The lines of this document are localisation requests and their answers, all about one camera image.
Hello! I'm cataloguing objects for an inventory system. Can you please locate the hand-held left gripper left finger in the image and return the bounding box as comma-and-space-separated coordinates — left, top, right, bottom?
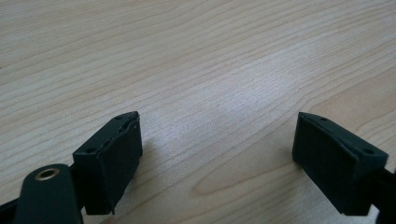
72, 110, 144, 217

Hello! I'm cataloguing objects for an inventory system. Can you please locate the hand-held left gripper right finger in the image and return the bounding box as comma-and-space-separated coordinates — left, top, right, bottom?
291, 111, 389, 217

